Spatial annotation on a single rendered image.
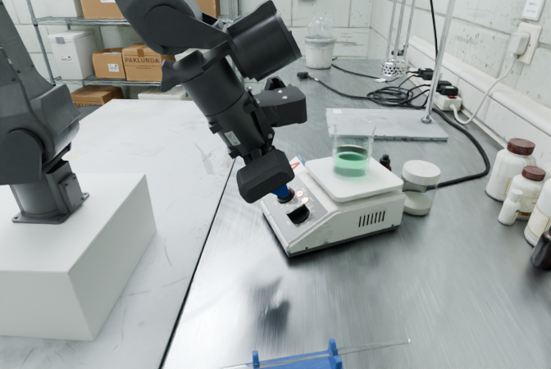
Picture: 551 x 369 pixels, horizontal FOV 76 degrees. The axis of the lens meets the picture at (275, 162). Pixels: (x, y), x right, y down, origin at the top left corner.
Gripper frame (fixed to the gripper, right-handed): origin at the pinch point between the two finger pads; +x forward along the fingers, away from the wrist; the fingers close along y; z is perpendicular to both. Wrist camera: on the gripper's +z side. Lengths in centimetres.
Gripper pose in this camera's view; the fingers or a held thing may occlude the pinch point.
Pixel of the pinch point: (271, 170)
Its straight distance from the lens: 47.4
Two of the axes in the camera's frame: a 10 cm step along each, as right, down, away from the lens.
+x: 4.6, 6.9, 5.7
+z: 8.6, -5.0, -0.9
